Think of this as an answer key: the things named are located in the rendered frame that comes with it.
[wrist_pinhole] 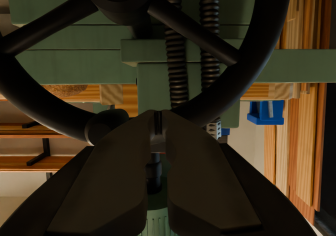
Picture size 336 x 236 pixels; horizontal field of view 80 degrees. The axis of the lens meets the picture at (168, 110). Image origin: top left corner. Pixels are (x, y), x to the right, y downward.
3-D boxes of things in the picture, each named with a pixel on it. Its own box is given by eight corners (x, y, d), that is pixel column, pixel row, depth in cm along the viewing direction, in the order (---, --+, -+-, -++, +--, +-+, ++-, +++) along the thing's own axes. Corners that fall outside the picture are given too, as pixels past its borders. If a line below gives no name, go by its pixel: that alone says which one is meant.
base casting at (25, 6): (275, -32, 34) (271, 25, 35) (203, 37, 91) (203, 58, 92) (0, -35, 32) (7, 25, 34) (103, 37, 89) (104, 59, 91)
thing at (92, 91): (269, 81, 52) (268, 97, 53) (265, 81, 54) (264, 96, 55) (23, 83, 50) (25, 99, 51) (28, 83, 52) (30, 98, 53)
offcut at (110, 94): (119, 83, 41) (120, 102, 42) (99, 83, 39) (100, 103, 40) (122, 83, 38) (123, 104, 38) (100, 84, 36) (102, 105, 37)
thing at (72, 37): (257, 24, 35) (256, 48, 36) (222, 45, 56) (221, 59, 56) (22, 24, 34) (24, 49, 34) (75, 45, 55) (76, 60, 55)
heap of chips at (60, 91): (70, 84, 37) (71, 99, 37) (92, 83, 49) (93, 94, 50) (22, 84, 37) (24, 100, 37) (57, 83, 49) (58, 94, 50)
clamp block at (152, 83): (246, 61, 27) (242, 128, 28) (217, 67, 40) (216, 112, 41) (132, 62, 26) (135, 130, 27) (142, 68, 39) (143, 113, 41)
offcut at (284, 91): (275, 81, 48) (273, 98, 48) (290, 81, 46) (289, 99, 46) (278, 81, 50) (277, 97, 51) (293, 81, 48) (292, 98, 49)
